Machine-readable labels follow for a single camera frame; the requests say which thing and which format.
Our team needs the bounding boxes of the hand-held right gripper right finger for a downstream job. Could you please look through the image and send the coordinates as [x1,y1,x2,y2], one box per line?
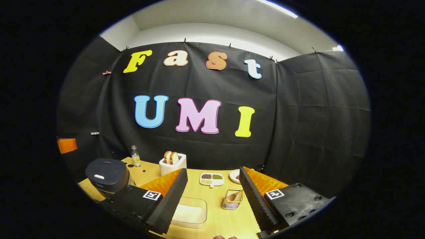
[239,166,336,239]

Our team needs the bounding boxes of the clear plastic rice container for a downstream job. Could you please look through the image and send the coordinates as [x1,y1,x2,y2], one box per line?
[171,197,208,229]

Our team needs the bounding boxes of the white rice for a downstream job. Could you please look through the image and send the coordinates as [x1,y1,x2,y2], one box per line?
[173,204,205,223]

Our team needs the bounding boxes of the white toaster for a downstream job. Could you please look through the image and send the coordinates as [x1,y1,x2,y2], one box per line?
[159,153,187,177]

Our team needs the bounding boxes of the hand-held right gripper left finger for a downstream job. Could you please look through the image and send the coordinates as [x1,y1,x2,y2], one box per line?
[100,168,188,235]

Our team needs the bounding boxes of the wire chopstick holder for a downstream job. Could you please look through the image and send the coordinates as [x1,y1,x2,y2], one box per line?
[222,189,244,210]

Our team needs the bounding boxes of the wooden spoon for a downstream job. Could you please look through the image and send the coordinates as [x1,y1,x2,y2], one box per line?
[226,189,244,202]

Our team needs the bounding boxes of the white divided bean dish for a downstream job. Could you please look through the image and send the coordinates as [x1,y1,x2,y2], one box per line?
[199,173,224,188]

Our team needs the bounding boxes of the dark grey rice cooker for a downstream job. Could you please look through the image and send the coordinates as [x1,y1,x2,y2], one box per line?
[85,158,131,194]

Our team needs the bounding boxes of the small clear bottle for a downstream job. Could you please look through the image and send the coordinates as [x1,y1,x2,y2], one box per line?
[131,145,141,167]

